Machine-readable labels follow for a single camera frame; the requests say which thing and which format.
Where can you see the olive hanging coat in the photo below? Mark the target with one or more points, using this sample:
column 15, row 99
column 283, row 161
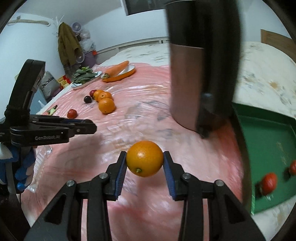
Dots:
column 68, row 45

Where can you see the dark window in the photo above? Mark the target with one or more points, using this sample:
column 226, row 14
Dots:
column 139, row 6

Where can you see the orange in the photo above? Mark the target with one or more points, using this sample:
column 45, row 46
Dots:
column 96, row 95
column 106, row 105
column 103, row 95
column 144, row 158

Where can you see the pile of green leaves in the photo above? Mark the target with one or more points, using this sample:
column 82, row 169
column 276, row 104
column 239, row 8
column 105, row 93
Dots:
column 83, row 74

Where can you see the bok choy leaf far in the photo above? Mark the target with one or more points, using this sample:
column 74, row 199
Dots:
column 52, row 110

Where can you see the wooden headboard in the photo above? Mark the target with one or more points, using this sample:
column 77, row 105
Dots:
column 280, row 42

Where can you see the grey bag with lettering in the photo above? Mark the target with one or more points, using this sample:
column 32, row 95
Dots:
column 49, row 86

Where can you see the purple bin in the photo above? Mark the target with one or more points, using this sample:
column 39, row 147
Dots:
column 89, row 60

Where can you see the orange carrot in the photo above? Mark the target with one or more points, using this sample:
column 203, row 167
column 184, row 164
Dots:
column 115, row 70

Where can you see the orange rimmed white plate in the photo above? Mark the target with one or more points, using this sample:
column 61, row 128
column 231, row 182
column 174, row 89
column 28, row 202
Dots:
column 127, row 72

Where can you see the clear glass square dish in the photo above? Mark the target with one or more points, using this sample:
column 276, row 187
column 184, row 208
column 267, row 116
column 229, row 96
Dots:
column 42, row 155

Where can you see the white plate with greens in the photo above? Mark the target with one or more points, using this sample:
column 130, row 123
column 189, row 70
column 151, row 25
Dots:
column 83, row 84

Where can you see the pink plastic sheet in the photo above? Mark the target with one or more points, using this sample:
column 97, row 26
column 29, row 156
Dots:
column 145, row 210

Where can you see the dark plum far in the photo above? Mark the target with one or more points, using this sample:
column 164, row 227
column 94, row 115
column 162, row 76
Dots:
column 87, row 99

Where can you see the small white fan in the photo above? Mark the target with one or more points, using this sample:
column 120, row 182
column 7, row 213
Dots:
column 76, row 27

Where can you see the red apple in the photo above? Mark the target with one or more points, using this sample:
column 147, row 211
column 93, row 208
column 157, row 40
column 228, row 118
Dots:
column 72, row 114
column 268, row 183
column 91, row 93
column 292, row 168

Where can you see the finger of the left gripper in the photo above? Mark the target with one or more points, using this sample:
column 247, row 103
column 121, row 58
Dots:
column 50, row 119
column 81, row 129

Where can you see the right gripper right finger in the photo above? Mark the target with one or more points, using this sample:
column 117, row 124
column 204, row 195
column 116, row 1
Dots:
column 228, row 219

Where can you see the blue gloved left hand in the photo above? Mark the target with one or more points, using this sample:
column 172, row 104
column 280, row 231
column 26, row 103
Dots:
column 22, row 164

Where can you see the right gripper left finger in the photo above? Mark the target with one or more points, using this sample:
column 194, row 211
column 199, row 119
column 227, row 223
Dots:
column 62, row 218

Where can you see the green tray box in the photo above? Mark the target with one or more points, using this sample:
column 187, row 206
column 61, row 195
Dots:
column 267, row 142

